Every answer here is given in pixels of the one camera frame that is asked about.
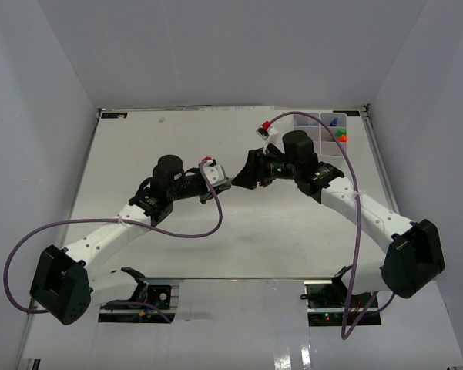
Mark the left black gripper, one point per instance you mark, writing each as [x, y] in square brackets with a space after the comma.
[207, 194]

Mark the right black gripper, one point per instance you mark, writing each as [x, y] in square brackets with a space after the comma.
[247, 177]

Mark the orange black highlighter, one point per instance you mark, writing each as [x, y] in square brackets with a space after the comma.
[343, 137]

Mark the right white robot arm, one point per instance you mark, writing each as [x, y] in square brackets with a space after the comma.
[412, 251]

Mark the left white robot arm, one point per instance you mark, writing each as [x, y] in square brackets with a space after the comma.
[67, 280]

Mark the blue item in organizer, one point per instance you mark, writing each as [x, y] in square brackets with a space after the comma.
[333, 122]

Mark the white compartment organizer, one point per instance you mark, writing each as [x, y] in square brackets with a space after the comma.
[323, 138]

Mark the blue corner label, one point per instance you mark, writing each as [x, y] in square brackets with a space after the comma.
[112, 115]

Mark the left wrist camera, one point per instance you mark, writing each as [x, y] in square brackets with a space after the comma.
[212, 172]

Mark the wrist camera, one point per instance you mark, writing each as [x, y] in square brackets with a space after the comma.
[268, 134]
[212, 172]

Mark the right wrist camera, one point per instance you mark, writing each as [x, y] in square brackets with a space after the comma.
[268, 134]

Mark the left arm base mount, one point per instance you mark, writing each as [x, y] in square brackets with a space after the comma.
[154, 298]

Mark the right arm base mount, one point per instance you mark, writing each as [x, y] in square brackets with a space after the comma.
[325, 307]

